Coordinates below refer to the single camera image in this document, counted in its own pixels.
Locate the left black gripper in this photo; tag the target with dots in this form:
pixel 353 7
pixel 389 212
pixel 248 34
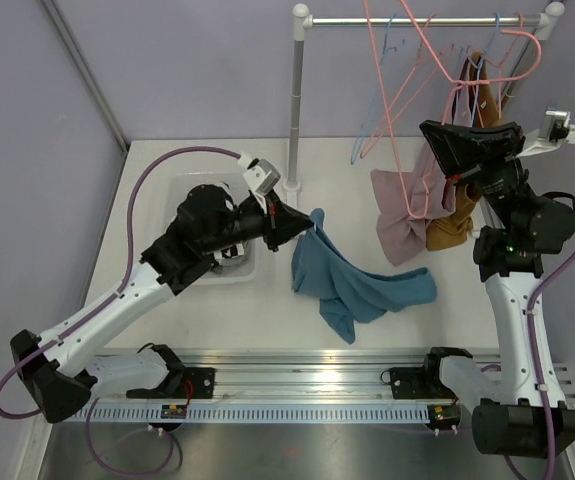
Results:
pixel 281 222

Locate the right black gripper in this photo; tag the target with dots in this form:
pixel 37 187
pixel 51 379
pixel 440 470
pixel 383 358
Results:
pixel 461 150

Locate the grey tank top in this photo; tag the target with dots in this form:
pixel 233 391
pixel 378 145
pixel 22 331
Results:
pixel 232 258

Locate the pink mauve tank top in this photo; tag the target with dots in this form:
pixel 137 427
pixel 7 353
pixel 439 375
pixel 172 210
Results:
pixel 407 203

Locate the teal blue tank top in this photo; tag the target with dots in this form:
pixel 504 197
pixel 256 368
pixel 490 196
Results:
pixel 348 295

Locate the light blue hanger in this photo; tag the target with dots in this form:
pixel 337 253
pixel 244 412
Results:
pixel 375 100

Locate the black white striped tank top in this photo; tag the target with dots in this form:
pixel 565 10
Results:
pixel 229 201

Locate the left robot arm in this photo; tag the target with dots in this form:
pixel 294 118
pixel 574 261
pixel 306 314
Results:
pixel 61 370

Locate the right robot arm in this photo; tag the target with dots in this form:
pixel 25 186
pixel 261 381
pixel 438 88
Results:
pixel 524 414

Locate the mustard brown tank top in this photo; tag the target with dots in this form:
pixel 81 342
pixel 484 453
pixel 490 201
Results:
pixel 454 229

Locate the white plastic basket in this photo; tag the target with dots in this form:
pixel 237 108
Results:
pixel 177 191

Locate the metal clothes rack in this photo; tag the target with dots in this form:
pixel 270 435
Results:
pixel 536 28

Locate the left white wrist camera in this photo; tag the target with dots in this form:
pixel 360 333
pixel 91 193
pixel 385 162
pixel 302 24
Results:
pixel 260 176

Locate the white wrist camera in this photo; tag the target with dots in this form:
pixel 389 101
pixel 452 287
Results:
pixel 555 130
pixel 260 176

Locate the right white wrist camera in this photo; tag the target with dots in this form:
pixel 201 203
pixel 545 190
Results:
pixel 555 130

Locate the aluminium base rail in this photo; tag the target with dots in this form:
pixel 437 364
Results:
pixel 297 375

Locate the white slotted cable duct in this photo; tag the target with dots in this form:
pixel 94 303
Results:
pixel 240 413

